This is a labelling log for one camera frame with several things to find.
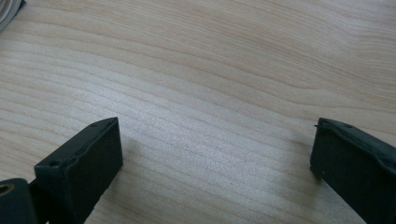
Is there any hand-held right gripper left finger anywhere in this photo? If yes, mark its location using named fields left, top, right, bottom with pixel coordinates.
left=29, top=117, right=124, bottom=224

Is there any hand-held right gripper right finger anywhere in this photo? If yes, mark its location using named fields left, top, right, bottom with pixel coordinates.
left=309, top=117, right=396, bottom=224

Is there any white round object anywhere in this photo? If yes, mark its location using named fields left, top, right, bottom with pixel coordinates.
left=0, top=0, right=27, bottom=33

